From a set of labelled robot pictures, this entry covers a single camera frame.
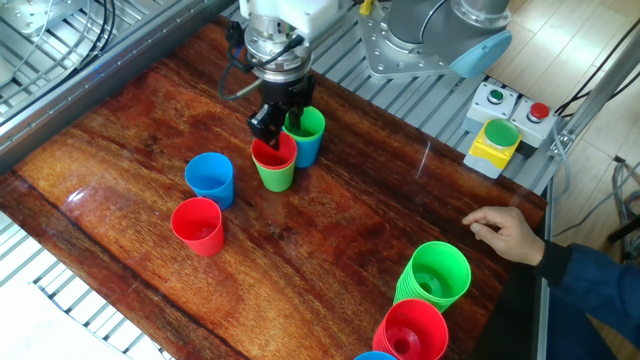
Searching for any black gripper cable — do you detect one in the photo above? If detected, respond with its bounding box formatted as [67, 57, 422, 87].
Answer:
[218, 19, 306, 101]

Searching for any red plastic cup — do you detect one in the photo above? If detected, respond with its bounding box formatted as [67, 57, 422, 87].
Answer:
[250, 132, 299, 171]
[170, 196, 226, 257]

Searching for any red cup stack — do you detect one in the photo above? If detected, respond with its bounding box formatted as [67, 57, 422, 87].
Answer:
[372, 298, 450, 360]

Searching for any white box green button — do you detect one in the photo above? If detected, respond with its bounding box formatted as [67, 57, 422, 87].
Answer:
[462, 81, 520, 135]

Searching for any blue plastic cup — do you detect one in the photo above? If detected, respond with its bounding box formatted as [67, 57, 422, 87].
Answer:
[284, 130, 324, 169]
[184, 151, 235, 211]

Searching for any grey cable bundle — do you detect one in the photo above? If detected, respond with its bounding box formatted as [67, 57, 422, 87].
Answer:
[549, 124, 640, 274]

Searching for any yellow box green button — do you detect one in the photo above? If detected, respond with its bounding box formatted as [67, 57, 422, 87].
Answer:
[462, 118, 524, 180]

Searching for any green plastic cup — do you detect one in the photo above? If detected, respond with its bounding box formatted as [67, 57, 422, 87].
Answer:
[253, 159, 297, 193]
[282, 105, 327, 144]

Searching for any white box red button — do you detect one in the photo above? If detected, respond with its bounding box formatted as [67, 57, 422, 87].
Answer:
[508, 96, 559, 150]

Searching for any glossy wood grain board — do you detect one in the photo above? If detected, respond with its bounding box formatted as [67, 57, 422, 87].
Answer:
[0, 17, 549, 360]

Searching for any white paper stack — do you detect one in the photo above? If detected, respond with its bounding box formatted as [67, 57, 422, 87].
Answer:
[0, 282, 134, 360]

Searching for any person's right hand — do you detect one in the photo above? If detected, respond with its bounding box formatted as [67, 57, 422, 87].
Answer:
[460, 206, 546, 267]

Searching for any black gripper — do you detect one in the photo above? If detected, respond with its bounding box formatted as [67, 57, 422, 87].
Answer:
[246, 72, 318, 152]

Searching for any green cup stack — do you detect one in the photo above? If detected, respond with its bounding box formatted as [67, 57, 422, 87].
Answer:
[393, 240, 473, 314]

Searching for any silver metal bracket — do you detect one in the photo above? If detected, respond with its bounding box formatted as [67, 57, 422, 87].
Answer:
[0, 0, 89, 37]

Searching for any grey aluminium post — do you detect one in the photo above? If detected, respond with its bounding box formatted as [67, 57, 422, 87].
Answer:
[548, 29, 640, 157]

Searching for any blue trouser leg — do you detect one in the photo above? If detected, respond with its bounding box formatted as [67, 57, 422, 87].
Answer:
[546, 294, 619, 360]

